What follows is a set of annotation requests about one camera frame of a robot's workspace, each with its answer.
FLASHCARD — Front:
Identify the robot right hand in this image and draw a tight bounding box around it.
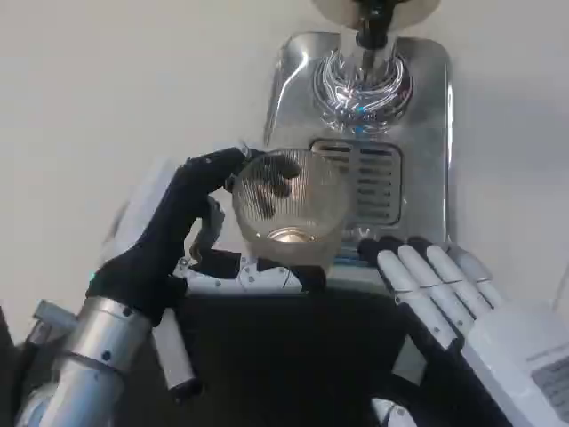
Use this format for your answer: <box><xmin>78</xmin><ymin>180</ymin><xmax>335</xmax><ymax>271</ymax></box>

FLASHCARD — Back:
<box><xmin>357</xmin><ymin>234</ymin><xmax>569</xmax><ymax>427</ymax></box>

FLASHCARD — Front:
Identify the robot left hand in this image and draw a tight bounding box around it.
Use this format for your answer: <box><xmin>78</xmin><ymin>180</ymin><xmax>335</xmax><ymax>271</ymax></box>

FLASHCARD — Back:
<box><xmin>85</xmin><ymin>148</ymin><xmax>330</xmax><ymax>393</ymax></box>

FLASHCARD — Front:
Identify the clear ribbed glass cup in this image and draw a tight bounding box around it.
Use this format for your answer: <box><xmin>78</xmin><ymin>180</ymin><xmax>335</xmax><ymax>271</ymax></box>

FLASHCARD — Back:
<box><xmin>229</xmin><ymin>149</ymin><xmax>351</xmax><ymax>273</ymax></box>

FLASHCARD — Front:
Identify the black robot torso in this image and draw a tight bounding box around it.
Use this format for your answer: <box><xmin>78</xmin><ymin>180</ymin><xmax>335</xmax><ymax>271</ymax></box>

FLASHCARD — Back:
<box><xmin>175</xmin><ymin>284</ymin><xmax>421</xmax><ymax>427</ymax></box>

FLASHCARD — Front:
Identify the steel drip tray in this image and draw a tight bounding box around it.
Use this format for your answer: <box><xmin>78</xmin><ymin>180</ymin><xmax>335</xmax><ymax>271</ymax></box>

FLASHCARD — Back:
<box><xmin>262</xmin><ymin>29</ymin><xmax>455</xmax><ymax>270</ymax></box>

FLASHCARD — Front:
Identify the black dispenser tap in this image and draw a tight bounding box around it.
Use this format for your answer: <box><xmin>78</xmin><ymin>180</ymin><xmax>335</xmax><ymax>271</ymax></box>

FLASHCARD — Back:
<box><xmin>354</xmin><ymin>0</ymin><xmax>393</xmax><ymax>51</ymax></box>

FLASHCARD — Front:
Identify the drink dispenser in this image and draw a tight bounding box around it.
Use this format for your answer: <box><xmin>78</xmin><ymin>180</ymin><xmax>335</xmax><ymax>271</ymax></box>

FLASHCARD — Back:
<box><xmin>309</xmin><ymin>0</ymin><xmax>444</xmax><ymax>35</ymax></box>

